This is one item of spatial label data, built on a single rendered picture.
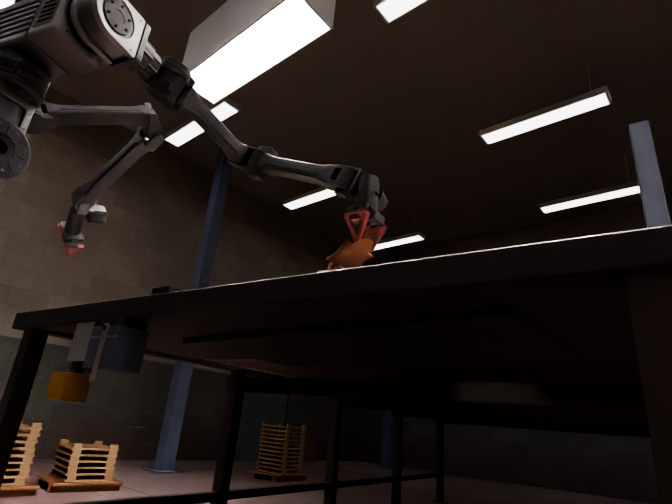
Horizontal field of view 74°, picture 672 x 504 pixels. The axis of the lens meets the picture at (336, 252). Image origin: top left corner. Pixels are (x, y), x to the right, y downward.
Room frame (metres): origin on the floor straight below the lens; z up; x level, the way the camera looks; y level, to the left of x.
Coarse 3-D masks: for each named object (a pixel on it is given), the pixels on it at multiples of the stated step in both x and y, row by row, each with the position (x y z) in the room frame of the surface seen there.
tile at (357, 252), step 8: (352, 240) 1.06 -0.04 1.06; (360, 240) 1.06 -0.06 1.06; (368, 240) 1.08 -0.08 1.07; (344, 248) 1.06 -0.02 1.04; (352, 248) 1.08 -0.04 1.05; (360, 248) 1.09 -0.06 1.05; (368, 248) 1.10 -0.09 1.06; (336, 256) 1.08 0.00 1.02; (344, 256) 1.09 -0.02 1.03; (352, 256) 1.11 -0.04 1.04; (360, 256) 1.12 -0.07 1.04; (368, 256) 1.13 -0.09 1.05; (336, 264) 1.11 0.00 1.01; (344, 264) 1.12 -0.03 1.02; (352, 264) 1.13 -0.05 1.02; (360, 264) 1.15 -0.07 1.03
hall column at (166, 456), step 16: (224, 160) 5.45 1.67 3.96; (224, 176) 5.49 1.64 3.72; (224, 192) 5.52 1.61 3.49; (208, 208) 5.52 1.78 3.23; (208, 224) 5.46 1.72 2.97; (208, 240) 5.45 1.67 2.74; (208, 256) 5.49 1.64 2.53; (208, 272) 5.52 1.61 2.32; (192, 288) 5.51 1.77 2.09; (176, 368) 5.50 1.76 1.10; (192, 368) 5.55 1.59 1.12; (176, 384) 5.45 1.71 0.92; (176, 400) 5.45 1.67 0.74; (176, 416) 5.48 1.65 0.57; (176, 432) 5.51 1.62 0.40; (160, 448) 5.50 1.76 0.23; (176, 448) 5.54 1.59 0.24; (160, 464) 5.45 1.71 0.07
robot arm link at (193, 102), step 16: (176, 64) 0.93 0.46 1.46; (192, 80) 1.00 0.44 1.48; (160, 96) 0.98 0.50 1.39; (192, 96) 1.02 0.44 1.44; (192, 112) 1.06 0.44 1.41; (208, 112) 1.09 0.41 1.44; (208, 128) 1.13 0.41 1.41; (224, 128) 1.17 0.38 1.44; (224, 144) 1.21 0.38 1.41; (240, 144) 1.25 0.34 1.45; (240, 160) 1.29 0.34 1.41; (256, 160) 1.27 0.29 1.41
